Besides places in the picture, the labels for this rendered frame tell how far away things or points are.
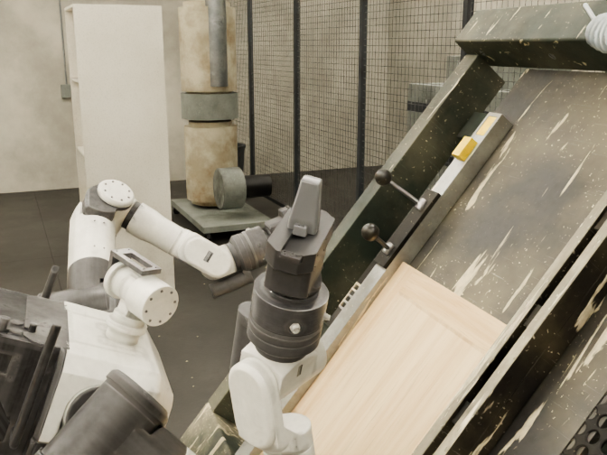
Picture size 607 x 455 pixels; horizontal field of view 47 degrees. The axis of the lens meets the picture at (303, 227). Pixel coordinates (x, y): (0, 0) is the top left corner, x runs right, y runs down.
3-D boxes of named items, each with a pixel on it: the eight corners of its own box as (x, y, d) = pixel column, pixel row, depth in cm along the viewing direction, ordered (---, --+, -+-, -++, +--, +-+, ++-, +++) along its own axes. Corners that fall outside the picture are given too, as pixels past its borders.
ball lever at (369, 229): (379, 253, 155) (354, 232, 145) (389, 239, 155) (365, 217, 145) (392, 262, 153) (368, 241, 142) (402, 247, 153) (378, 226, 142)
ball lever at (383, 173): (420, 216, 155) (370, 180, 157) (430, 201, 155) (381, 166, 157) (421, 214, 152) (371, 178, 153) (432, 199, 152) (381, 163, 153)
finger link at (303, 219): (326, 182, 74) (316, 233, 77) (297, 175, 75) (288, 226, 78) (322, 188, 73) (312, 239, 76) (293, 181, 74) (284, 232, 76)
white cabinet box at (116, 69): (86, 275, 563) (64, 8, 511) (158, 267, 585) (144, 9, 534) (96, 300, 509) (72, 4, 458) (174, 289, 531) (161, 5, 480)
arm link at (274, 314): (245, 243, 73) (231, 335, 78) (333, 267, 71) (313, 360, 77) (279, 197, 84) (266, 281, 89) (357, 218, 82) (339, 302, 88)
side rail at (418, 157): (240, 419, 183) (207, 400, 178) (492, 80, 183) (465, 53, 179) (246, 431, 177) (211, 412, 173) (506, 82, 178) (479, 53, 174)
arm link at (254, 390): (262, 370, 80) (278, 474, 83) (310, 339, 86) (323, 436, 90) (221, 360, 84) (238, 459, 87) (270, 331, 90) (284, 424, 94)
